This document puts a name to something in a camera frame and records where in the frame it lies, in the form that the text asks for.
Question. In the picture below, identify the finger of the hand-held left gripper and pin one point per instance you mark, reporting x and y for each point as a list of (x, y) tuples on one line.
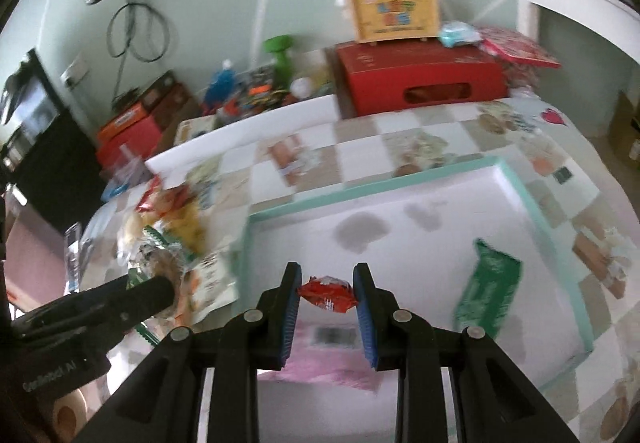
[(125, 303)]

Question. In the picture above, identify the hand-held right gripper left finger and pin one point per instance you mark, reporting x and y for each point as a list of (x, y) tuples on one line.
[(290, 318)]

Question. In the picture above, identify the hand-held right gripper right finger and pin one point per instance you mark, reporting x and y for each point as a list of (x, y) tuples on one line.
[(362, 323)]

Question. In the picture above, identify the small red snack packet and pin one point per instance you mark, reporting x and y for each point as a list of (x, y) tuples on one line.
[(327, 295)]

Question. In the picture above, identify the pink snack packet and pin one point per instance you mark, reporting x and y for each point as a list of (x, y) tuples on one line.
[(325, 363)]

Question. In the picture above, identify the clear round pastry packet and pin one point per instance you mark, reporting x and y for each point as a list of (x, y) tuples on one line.
[(165, 263)]

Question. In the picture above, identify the white tray with teal rim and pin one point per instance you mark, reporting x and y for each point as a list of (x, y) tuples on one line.
[(425, 248)]

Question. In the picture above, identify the green snack packet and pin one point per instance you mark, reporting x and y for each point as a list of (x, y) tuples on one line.
[(487, 295)]

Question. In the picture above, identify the yellow snack packet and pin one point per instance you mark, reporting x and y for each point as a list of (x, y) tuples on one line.
[(187, 225)]

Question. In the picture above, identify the clear blue plastic bag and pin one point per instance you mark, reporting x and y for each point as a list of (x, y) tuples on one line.
[(120, 178)]

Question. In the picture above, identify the checkered printed tablecloth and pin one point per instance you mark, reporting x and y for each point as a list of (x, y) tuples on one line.
[(360, 153)]

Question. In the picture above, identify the black cabinet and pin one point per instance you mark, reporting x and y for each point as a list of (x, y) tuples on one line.
[(45, 148)]

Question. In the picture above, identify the orange red box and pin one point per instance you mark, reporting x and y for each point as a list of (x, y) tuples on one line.
[(130, 128)]

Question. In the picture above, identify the white long tray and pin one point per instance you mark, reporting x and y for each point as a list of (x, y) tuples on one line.
[(240, 133)]

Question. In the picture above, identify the brown box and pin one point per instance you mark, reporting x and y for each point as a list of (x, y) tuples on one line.
[(167, 98)]

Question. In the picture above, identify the pile of small toys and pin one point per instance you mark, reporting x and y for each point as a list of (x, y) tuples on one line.
[(257, 90)]

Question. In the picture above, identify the white ball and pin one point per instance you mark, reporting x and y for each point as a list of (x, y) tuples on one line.
[(301, 87)]

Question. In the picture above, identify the blue bottle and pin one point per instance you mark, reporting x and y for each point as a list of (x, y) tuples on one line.
[(220, 85)]

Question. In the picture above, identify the large red box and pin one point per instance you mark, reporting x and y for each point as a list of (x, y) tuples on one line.
[(420, 73)]

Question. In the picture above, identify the green dumbbell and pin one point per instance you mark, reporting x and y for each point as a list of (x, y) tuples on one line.
[(280, 58)]

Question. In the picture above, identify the small teal packet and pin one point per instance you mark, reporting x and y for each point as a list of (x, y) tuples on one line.
[(457, 34)]

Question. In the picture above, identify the yellow cardboard carry box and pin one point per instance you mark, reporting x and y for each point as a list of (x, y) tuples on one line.
[(395, 15)]

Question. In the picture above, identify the flat red patterned box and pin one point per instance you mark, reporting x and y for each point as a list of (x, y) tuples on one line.
[(520, 48)]

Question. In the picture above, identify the wall socket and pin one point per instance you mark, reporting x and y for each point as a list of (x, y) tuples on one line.
[(75, 72)]

